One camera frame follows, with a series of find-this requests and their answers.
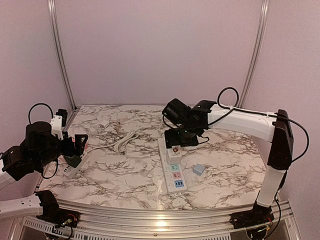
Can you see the light blue cube charger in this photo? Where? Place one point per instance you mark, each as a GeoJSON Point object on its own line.
{"type": "Point", "coordinates": [198, 169]}

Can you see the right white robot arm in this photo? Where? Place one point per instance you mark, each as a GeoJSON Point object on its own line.
{"type": "Point", "coordinates": [191, 122]}

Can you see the left aluminium corner post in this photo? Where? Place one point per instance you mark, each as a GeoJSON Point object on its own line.
{"type": "Point", "coordinates": [59, 52]}

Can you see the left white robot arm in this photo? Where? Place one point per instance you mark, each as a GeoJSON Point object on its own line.
{"type": "Point", "coordinates": [40, 147]}

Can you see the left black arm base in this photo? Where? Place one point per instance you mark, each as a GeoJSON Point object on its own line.
{"type": "Point", "coordinates": [52, 213]}

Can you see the right aluminium corner post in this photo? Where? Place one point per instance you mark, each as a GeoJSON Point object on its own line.
{"type": "Point", "coordinates": [261, 29]}

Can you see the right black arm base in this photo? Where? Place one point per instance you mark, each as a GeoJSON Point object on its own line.
{"type": "Point", "coordinates": [256, 216]}

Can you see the dark green cube adapter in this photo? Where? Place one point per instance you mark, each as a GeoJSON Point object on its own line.
{"type": "Point", "coordinates": [74, 160]}

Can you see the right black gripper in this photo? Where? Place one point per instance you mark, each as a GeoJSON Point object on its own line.
{"type": "Point", "coordinates": [171, 140]}

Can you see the white short power strip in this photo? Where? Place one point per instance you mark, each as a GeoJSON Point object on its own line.
{"type": "Point", "coordinates": [69, 172]}

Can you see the white multicolour power strip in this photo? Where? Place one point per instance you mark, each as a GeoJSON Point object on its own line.
{"type": "Point", "coordinates": [172, 170]}

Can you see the aluminium front table rail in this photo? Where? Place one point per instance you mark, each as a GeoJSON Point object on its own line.
{"type": "Point", "coordinates": [109, 223]}

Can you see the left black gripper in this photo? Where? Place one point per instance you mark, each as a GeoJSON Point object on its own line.
{"type": "Point", "coordinates": [78, 148]}

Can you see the aluminium corner post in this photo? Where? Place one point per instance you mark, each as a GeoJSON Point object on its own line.
{"type": "Point", "coordinates": [261, 29]}
{"type": "Point", "coordinates": [59, 52]}

